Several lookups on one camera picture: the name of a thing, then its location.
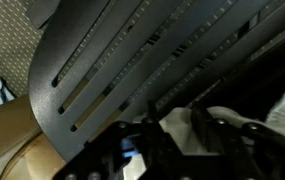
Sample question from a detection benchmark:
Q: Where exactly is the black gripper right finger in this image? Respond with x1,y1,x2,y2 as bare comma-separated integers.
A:
191,104,223,154

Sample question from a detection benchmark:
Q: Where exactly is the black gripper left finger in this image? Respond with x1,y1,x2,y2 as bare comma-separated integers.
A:
147,100,157,121

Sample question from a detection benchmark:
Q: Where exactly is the beige brown clothing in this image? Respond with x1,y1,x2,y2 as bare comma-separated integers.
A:
123,58,285,180

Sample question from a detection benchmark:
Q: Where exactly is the black office chair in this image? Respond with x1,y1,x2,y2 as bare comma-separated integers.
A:
25,0,285,164

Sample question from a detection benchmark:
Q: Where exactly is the brown leather armchair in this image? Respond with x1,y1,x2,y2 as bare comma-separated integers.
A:
0,94,66,180

